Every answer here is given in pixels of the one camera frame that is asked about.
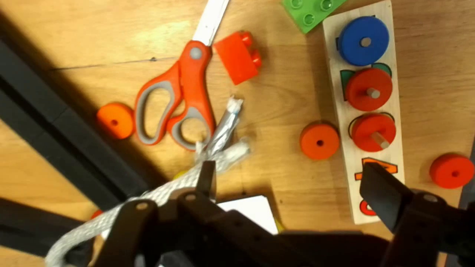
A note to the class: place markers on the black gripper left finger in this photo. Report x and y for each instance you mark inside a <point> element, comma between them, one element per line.
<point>163,231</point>

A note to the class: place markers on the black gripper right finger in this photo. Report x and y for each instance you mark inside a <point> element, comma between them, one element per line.
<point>424,227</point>

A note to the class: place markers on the white paper sheet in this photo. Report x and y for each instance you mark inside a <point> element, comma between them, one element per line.
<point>252,209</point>

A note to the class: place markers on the short black track piece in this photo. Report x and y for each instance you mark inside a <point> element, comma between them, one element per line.
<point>29,227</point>

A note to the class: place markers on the wooden peg board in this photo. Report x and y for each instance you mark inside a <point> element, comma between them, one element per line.
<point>390,57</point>

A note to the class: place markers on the red lego brick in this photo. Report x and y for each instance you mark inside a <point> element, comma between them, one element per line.
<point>237,60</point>

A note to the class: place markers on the blue disc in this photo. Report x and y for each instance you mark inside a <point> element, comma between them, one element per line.
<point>353,49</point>

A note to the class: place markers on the green lego plate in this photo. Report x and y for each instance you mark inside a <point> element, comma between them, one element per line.
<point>308,16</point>

